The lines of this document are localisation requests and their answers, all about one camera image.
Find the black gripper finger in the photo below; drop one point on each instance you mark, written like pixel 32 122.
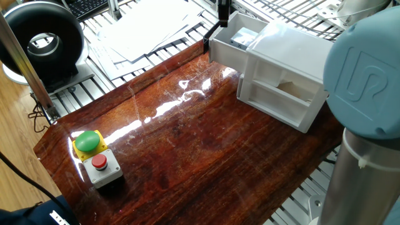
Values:
pixel 227 11
pixel 221 12

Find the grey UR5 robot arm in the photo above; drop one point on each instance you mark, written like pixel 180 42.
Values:
pixel 362 78

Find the white plastic drawer cabinet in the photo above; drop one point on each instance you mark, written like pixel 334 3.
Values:
pixel 290 47

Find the small grey box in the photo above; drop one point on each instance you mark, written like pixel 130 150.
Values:
pixel 243 37

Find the white paper sheets stack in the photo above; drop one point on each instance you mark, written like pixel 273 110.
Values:
pixel 147 31

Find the black keyboard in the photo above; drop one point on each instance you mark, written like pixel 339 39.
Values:
pixel 87 7

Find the aluminium slatted workbench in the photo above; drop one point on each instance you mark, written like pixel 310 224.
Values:
pixel 93 90

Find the yellow box with green button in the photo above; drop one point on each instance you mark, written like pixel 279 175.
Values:
pixel 89 142

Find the grey box with red button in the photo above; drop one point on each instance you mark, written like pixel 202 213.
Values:
pixel 104 173

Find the person leg in blue jeans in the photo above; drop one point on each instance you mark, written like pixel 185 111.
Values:
pixel 34 214

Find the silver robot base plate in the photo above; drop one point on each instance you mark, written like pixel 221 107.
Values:
pixel 329 14

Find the aluminium frame post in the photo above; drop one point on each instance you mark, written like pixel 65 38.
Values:
pixel 28 67

